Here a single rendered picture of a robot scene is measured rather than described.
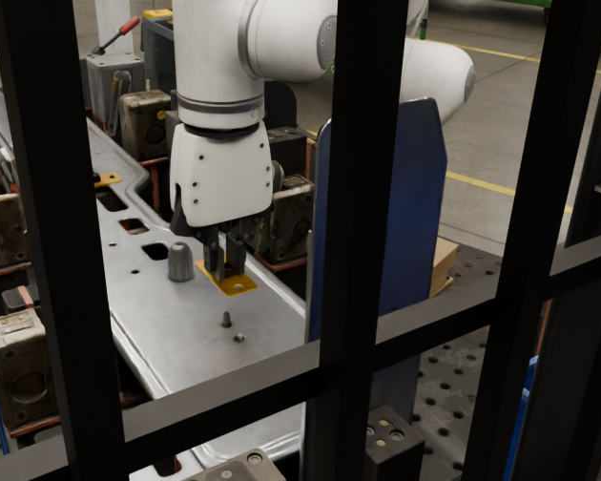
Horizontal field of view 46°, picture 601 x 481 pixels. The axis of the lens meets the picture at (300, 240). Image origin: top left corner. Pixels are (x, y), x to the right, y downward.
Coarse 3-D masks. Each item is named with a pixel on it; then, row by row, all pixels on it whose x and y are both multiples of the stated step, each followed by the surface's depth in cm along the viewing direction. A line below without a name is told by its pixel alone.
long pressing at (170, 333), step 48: (0, 96) 154; (0, 144) 131; (96, 144) 131; (144, 240) 99; (192, 240) 99; (144, 288) 88; (192, 288) 88; (288, 288) 88; (144, 336) 79; (192, 336) 80; (288, 336) 80; (144, 384) 73; (192, 384) 73; (240, 432) 67; (288, 432) 67
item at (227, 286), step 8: (224, 256) 82; (200, 264) 80; (224, 264) 78; (224, 272) 77; (232, 272) 78; (216, 280) 77; (224, 280) 77; (232, 280) 77; (240, 280) 77; (248, 280) 77; (224, 288) 76; (232, 288) 76; (240, 288) 76; (248, 288) 76; (256, 288) 76; (232, 296) 75
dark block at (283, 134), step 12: (276, 132) 105; (288, 132) 105; (300, 132) 106; (276, 144) 102; (288, 144) 103; (300, 144) 104; (276, 156) 103; (288, 156) 104; (300, 156) 105; (288, 168) 105; (300, 168) 106
